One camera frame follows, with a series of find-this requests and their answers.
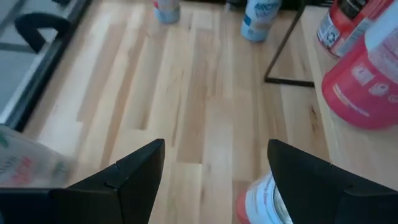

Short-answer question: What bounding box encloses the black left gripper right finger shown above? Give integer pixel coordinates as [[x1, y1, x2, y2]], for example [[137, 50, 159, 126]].
[[267, 139, 398, 224]]

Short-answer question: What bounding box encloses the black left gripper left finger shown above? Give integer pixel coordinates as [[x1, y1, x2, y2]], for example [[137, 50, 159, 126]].
[[0, 138, 166, 224]]

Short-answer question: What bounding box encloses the pink and white soda can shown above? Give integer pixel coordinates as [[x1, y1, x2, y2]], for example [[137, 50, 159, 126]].
[[321, 7, 398, 131], [235, 170, 295, 224]]

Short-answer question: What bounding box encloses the red cola can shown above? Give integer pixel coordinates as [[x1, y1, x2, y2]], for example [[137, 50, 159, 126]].
[[316, 0, 396, 59]]

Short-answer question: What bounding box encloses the white slim can green palm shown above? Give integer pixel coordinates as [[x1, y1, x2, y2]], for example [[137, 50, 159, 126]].
[[0, 124, 77, 190], [152, 0, 182, 25]]

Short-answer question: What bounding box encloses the white slim can blue palm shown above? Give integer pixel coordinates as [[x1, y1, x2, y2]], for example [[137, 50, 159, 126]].
[[239, 0, 283, 44]]

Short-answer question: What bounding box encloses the black metal table frame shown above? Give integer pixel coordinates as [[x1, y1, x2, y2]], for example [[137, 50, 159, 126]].
[[4, 0, 332, 133]]

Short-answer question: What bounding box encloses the black frame clamp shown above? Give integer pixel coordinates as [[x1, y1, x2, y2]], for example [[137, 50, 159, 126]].
[[14, 12, 72, 54]]

